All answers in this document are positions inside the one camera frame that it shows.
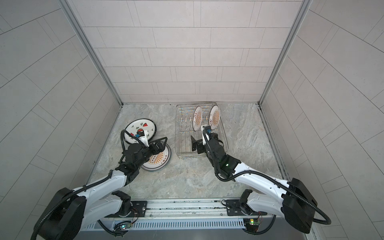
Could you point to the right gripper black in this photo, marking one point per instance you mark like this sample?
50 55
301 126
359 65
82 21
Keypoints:
201 146

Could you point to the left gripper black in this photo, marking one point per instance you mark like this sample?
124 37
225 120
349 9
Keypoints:
155 146

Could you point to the white plate orange sunburst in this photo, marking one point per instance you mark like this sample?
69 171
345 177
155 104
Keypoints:
158 162

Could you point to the white blue-rim watermelon plate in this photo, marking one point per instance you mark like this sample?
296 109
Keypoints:
143 129

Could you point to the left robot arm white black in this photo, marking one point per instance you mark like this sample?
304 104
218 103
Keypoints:
70 211

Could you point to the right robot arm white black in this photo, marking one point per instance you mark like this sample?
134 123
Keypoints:
288 199

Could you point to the left circuit board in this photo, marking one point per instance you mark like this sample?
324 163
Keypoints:
123 226

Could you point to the circuit board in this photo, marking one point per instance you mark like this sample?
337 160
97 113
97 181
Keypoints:
123 226
252 225

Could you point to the right circuit board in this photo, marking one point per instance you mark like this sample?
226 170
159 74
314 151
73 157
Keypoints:
252 225

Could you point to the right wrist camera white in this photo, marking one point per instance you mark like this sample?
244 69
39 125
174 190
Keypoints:
206 132

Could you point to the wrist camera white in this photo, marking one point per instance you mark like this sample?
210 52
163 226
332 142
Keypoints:
206 132
142 135

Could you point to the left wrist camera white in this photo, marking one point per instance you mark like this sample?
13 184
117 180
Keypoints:
142 135

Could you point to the steel wire dish rack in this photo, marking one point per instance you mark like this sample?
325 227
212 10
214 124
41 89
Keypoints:
184 129

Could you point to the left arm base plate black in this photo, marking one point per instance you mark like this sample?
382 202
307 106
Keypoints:
136 209

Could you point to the aluminium mounting rail frame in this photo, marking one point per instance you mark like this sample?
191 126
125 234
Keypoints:
178 214

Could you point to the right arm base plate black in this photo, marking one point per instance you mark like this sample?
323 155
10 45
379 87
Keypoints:
233 208

